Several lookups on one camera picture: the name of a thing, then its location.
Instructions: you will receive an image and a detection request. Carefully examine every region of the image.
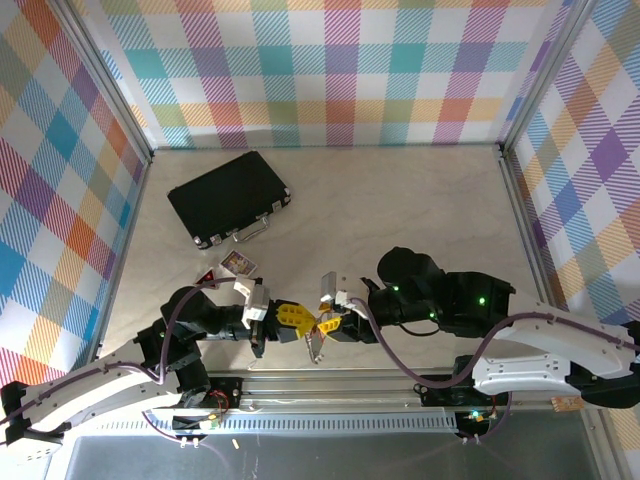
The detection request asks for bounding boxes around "clear plastic bag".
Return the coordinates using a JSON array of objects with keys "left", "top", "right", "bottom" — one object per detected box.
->
[{"left": 303, "top": 327, "right": 327, "bottom": 365}]

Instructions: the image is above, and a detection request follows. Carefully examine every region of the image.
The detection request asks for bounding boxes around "purple-bordered picture card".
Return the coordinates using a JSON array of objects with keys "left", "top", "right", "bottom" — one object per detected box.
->
[{"left": 219, "top": 250, "right": 259, "bottom": 279}]

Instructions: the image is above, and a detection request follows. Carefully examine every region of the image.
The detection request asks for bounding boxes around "grey metal plate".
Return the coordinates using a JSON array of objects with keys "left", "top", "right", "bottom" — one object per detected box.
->
[{"left": 63, "top": 433, "right": 601, "bottom": 480}]

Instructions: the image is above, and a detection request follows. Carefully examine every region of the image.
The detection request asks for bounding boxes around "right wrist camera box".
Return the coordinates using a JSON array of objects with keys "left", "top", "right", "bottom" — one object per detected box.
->
[{"left": 319, "top": 271, "right": 360, "bottom": 315}]

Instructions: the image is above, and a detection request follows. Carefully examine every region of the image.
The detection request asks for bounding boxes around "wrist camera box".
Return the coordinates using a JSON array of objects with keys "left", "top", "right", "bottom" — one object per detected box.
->
[
  {"left": 319, "top": 271, "right": 360, "bottom": 315},
  {"left": 233, "top": 276, "right": 272, "bottom": 325}
]

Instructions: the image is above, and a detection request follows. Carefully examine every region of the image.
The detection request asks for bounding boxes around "thin black cable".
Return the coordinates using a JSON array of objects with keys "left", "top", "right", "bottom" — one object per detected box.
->
[{"left": 398, "top": 322, "right": 442, "bottom": 338}]

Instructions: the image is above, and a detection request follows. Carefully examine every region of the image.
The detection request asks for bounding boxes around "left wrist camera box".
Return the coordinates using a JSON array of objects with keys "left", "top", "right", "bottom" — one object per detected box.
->
[{"left": 233, "top": 276, "right": 272, "bottom": 325}]

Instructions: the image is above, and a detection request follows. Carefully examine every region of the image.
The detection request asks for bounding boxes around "aluminium frame rail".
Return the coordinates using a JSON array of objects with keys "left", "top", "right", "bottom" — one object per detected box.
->
[{"left": 54, "top": 368, "right": 609, "bottom": 415}]

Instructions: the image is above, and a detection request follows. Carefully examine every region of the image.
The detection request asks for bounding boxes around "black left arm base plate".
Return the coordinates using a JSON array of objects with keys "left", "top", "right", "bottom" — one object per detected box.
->
[{"left": 199, "top": 377, "right": 245, "bottom": 410}]

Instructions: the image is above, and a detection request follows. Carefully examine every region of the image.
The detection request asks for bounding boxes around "white slotted cable duct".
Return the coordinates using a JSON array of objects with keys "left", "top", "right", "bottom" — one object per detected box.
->
[{"left": 74, "top": 412, "right": 460, "bottom": 437}]

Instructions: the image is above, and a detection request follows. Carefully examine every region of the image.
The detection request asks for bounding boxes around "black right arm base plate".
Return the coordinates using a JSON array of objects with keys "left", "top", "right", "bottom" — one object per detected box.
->
[{"left": 417, "top": 379, "right": 511, "bottom": 407}]

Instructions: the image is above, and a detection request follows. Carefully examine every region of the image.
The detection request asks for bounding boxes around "black briefcase with metal handle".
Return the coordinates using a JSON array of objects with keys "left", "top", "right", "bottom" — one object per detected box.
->
[{"left": 167, "top": 149, "right": 295, "bottom": 251}]

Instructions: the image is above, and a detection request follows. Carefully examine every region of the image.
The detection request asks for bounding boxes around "aluminium frame post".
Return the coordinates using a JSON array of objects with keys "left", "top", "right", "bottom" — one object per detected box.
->
[
  {"left": 49, "top": 0, "right": 155, "bottom": 164},
  {"left": 497, "top": 0, "right": 604, "bottom": 154}
]

